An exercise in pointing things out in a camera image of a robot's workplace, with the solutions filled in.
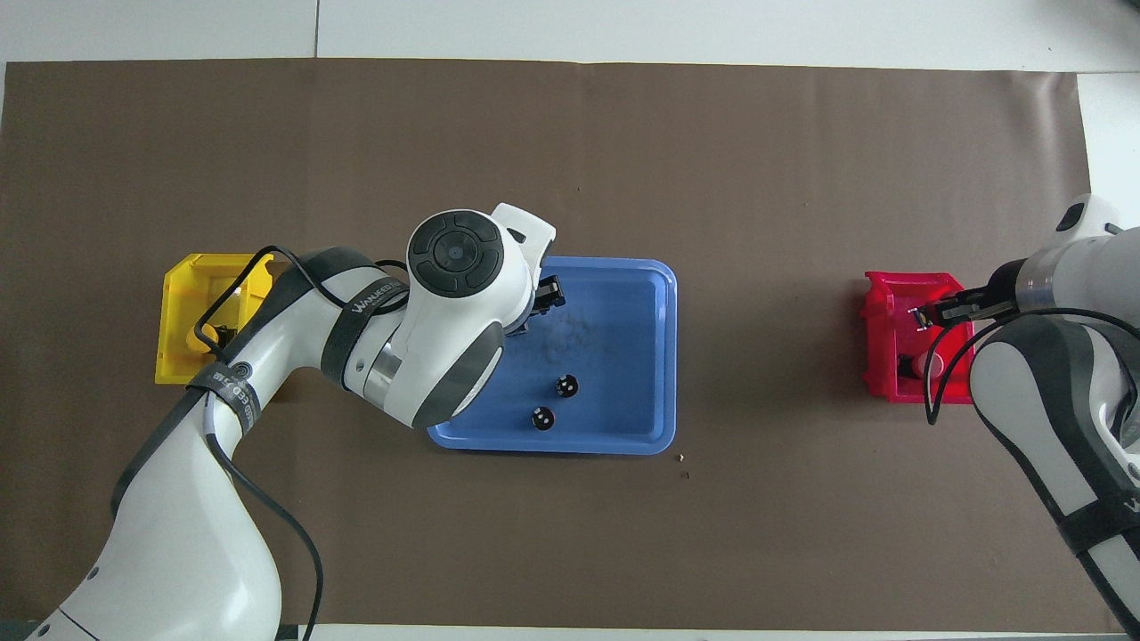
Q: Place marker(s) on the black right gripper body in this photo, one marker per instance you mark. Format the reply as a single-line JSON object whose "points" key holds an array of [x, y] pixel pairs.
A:
{"points": [[1005, 294]]}

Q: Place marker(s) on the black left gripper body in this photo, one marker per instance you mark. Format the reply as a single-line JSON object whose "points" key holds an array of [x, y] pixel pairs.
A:
{"points": [[527, 319]]}

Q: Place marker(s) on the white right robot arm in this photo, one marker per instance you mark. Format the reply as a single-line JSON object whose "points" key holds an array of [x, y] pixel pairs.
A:
{"points": [[1078, 267]]}

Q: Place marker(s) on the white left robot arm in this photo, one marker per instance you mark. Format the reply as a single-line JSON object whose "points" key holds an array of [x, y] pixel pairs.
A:
{"points": [[445, 338]]}

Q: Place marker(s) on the red plastic bin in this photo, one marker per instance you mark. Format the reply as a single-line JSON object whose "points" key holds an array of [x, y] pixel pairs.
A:
{"points": [[882, 329]]}

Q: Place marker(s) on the blue plastic tray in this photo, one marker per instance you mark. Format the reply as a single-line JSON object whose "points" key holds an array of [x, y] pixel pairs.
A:
{"points": [[623, 356]]}

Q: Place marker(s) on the brown paper mat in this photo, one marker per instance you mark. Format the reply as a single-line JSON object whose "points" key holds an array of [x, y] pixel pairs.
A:
{"points": [[712, 534]]}

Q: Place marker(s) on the yellow plastic bin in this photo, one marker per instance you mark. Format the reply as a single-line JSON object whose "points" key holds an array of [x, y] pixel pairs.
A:
{"points": [[178, 294]]}

